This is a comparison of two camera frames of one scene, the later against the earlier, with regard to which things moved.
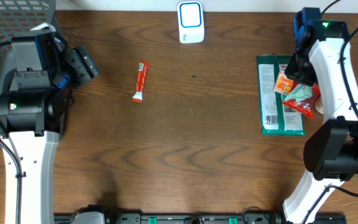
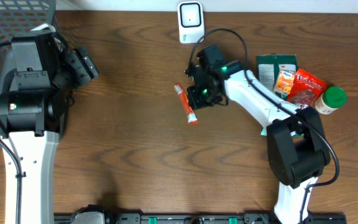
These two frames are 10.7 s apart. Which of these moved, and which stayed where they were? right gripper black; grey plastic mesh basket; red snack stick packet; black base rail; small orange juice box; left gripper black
Moved: right gripper black; red snack stick packet
Stayed: left gripper black; black base rail; grey plastic mesh basket; small orange juice box
